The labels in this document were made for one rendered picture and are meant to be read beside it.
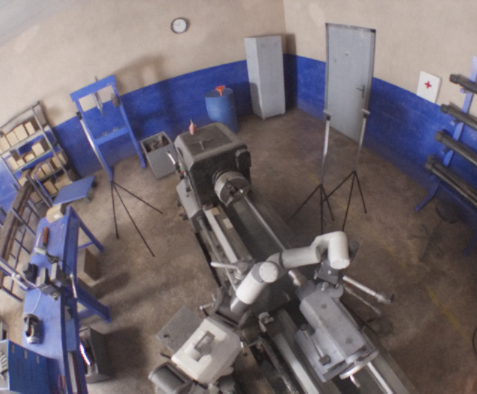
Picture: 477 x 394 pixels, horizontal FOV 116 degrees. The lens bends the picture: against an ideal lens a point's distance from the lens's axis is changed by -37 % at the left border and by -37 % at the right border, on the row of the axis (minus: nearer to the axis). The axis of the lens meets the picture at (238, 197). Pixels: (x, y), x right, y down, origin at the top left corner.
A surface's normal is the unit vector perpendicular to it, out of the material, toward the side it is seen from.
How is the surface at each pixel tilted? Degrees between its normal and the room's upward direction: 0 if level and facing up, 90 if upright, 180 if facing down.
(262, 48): 90
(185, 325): 1
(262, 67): 90
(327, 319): 0
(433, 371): 0
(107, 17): 90
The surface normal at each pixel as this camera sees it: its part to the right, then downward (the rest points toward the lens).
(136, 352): -0.13, -0.72
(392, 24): -0.90, 0.37
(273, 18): 0.42, 0.58
